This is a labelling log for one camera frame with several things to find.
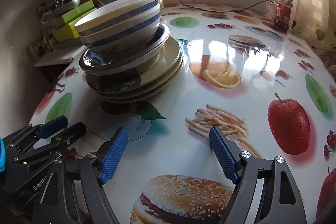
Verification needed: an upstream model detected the fruit print tablecloth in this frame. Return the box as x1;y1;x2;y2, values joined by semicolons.
31;7;335;223

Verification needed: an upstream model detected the white paper cup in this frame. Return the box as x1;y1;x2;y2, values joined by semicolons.
266;1;277;21

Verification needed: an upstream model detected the black camera module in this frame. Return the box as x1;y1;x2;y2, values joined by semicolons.
0;138;6;172

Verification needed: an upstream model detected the heart pattern curtain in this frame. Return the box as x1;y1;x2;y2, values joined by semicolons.
294;0;335;76

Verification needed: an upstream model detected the large white bowl blue stripe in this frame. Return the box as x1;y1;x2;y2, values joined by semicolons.
75;0;161;57

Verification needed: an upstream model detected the upper green box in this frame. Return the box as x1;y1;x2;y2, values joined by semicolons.
59;0;95;23

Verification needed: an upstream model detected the red label glass jar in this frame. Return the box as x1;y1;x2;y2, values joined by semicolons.
274;0;293;31

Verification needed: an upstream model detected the black binder clip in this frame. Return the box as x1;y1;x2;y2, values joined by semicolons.
51;82;66;93

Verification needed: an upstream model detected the grey oval device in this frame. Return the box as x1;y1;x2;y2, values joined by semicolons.
52;0;80;18

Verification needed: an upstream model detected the stainless steel bowl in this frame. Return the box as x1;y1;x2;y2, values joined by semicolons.
79;23;170;76

